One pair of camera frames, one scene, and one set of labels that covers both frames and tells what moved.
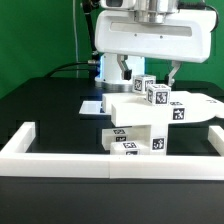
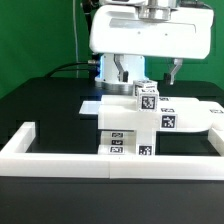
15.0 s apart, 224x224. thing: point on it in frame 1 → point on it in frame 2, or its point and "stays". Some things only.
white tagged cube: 158,94 → 148,100
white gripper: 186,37 stays
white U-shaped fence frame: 16,162 stays
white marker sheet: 91,107 stays
